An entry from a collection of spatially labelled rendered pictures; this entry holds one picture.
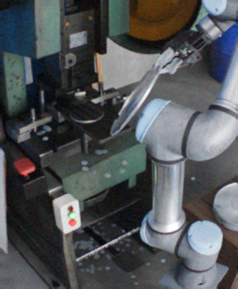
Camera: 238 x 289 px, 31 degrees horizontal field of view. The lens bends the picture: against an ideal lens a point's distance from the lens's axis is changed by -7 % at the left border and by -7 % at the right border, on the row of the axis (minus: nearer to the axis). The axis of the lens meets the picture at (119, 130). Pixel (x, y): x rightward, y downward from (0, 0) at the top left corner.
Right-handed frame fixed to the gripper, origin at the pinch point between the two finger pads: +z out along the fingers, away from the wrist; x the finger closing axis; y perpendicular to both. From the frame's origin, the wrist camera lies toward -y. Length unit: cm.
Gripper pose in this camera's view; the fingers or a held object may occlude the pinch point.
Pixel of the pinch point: (159, 68)
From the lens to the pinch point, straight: 140.5
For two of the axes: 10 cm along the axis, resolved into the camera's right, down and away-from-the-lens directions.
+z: -7.1, 6.0, 3.8
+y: 0.0, 5.3, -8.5
